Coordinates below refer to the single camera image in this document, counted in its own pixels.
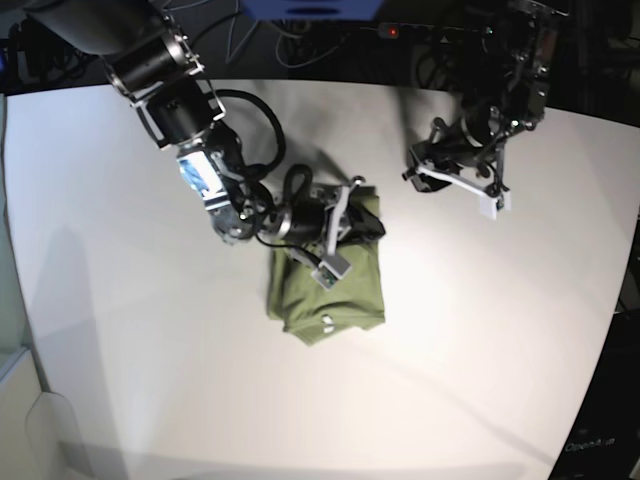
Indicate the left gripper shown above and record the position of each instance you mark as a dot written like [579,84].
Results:
[454,147]

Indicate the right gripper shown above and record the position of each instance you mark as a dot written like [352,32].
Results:
[322,219]

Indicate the green T-shirt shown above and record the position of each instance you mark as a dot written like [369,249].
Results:
[298,302]

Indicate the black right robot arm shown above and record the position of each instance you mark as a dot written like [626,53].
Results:
[150,62]

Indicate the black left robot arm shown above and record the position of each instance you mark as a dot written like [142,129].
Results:
[497,55]

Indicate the white ID label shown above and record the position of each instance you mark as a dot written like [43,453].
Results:
[328,324]

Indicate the power strip with red light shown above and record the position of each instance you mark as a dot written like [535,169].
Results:
[394,31]

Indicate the blue box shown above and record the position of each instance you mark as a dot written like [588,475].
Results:
[312,10]

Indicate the black OpenArm case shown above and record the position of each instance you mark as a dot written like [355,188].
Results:
[604,440]

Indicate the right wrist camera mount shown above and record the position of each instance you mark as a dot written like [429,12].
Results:
[328,266]

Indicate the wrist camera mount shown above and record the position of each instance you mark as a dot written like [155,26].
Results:
[494,197]
[328,266]

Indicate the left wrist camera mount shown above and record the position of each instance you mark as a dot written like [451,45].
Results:
[494,197]

